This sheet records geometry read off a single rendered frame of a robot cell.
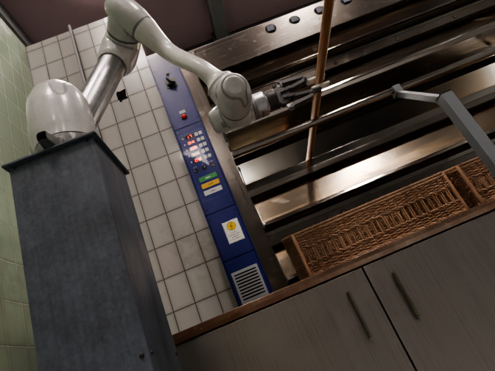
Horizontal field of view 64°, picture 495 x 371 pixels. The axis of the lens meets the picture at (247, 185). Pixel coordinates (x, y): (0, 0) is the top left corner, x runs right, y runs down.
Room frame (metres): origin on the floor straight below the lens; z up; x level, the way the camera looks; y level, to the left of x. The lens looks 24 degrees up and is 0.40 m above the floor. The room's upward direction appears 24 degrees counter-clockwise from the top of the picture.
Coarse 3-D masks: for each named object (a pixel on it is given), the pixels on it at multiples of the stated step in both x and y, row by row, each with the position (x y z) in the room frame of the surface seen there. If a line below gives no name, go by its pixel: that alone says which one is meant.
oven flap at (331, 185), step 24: (480, 120) 1.82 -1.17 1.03; (408, 144) 1.81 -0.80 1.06; (432, 144) 1.80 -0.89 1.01; (456, 144) 1.76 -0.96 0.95; (336, 168) 1.80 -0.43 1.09; (360, 168) 1.78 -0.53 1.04; (384, 168) 1.77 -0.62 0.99; (408, 168) 1.75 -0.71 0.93; (288, 192) 1.77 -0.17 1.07; (312, 192) 1.76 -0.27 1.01; (336, 192) 1.74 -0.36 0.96; (360, 192) 1.76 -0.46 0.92; (264, 216) 1.73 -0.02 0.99; (288, 216) 1.70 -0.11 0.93
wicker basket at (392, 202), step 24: (408, 192) 1.27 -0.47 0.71; (432, 192) 1.27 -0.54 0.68; (456, 192) 1.27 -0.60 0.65; (336, 216) 1.25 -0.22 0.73; (360, 216) 1.26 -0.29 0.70; (384, 216) 1.26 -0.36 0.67; (408, 216) 1.27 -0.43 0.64; (432, 216) 1.27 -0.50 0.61; (288, 240) 1.35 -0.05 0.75; (312, 240) 1.25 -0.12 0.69; (336, 240) 1.69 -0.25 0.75; (360, 240) 1.68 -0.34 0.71; (384, 240) 1.26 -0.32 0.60; (312, 264) 1.25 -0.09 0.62; (336, 264) 1.25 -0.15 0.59
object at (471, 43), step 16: (480, 32) 1.68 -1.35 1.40; (448, 48) 1.68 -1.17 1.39; (464, 48) 1.73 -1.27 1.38; (480, 48) 1.78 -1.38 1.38; (400, 64) 1.65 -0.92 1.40; (416, 64) 1.69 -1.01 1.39; (432, 64) 1.74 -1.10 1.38; (448, 64) 1.79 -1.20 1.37; (352, 80) 1.64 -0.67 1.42; (368, 80) 1.66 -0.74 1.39; (384, 80) 1.70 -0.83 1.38; (400, 80) 1.75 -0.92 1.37; (336, 96) 1.67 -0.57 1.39; (352, 96) 1.72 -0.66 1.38; (272, 112) 1.61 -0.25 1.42; (288, 112) 1.63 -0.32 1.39; (304, 112) 1.68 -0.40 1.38; (320, 112) 1.73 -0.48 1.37; (256, 128) 1.64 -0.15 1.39; (272, 128) 1.69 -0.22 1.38; (288, 128) 1.74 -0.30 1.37; (240, 144) 1.70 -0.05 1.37
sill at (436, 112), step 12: (468, 96) 1.82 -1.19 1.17; (480, 96) 1.82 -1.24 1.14; (408, 120) 1.80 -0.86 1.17; (420, 120) 1.80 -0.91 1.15; (384, 132) 1.79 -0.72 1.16; (348, 144) 1.77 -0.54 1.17; (360, 144) 1.78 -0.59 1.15; (324, 156) 1.76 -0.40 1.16; (336, 156) 1.77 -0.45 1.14; (288, 168) 1.75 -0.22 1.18; (300, 168) 1.76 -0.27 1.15; (264, 180) 1.74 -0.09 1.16
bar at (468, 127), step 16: (464, 64) 1.44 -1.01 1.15; (416, 80) 1.42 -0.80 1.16; (368, 96) 1.41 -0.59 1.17; (384, 96) 1.41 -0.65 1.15; (400, 96) 1.41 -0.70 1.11; (416, 96) 1.32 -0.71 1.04; (432, 96) 1.24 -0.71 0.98; (448, 96) 1.18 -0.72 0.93; (336, 112) 1.39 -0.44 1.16; (448, 112) 1.21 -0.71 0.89; (464, 112) 1.19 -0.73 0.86; (304, 128) 1.39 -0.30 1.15; (464, 128) 1.19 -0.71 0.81; (480, 128) 1.19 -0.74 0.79; (256, 144) 1.37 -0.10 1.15; (480, 144) 1.18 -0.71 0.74
